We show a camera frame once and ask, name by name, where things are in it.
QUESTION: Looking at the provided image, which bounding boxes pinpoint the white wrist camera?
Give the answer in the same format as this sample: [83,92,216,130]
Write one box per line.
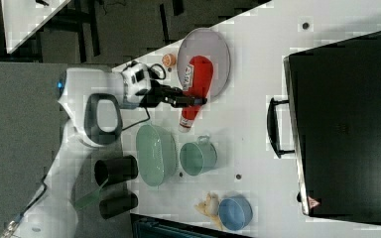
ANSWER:
[121,61,151,107]

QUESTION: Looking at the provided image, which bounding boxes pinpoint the lavender round plate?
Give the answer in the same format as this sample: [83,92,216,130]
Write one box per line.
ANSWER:
[177,28,231,100]

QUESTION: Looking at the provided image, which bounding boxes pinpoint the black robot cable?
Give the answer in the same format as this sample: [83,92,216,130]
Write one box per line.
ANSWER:
[0,62,167,238]

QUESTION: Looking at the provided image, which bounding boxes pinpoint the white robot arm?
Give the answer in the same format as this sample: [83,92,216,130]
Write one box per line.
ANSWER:
[0,63,206,238]

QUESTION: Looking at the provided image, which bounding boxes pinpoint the red ketchup bottle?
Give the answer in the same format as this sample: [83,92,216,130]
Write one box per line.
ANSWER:
[179,56,213,133]

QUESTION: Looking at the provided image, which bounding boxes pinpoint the green oval strainer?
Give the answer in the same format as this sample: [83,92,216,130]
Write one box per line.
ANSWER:
[136,124,178,186]

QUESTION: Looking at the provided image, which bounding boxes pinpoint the black toaster oven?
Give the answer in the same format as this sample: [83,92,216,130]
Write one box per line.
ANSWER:
[267,31,381,225]

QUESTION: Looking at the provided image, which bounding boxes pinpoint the green spatula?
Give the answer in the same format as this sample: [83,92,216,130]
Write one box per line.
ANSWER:
[73,179,108,210]

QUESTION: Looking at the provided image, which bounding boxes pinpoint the yellow banana peel toy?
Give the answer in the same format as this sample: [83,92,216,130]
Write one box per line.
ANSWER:
[194,192,223,230]

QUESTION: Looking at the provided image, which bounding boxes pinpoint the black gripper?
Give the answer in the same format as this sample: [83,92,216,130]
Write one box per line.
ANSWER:
[139,80,207,108]

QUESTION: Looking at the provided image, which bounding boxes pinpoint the orange slice toy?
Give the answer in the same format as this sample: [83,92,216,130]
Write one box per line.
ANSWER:
[162,54,176,67]

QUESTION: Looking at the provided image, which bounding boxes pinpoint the green mug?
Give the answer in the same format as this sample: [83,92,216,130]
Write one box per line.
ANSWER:
[180,136,218,177]

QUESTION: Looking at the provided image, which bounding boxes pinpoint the blue bowl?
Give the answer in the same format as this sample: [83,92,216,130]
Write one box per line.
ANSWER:
[218,195,253,231]

